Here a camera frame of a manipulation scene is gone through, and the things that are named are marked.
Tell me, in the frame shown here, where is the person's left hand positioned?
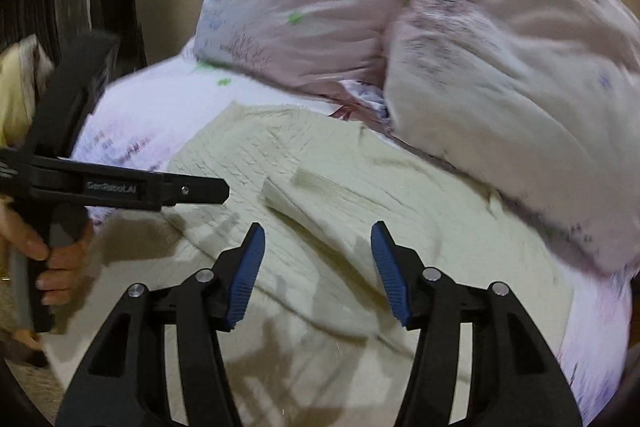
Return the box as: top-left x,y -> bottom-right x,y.
0,199 -> 95,350

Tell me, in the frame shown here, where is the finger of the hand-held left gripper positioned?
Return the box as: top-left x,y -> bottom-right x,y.
160,173 -> 231,208

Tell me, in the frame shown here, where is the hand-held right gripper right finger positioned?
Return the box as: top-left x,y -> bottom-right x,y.
370,221 -> 583,427

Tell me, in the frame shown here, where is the cream knitted sweater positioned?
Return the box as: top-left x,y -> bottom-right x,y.
90,101 -> 576,427

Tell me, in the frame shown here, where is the floral bed sheet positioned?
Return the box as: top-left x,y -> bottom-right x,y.
40,36 -> 633,427

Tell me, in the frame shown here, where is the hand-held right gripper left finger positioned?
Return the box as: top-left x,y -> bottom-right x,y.
55,222 -> 266,427

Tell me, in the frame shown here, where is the pale yellow cloth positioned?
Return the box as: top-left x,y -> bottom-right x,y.
0,34 -> 55,148

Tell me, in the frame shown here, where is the floral pink pillow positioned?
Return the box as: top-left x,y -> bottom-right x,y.
382,0 -> 640,277
192,0 -> 418,102

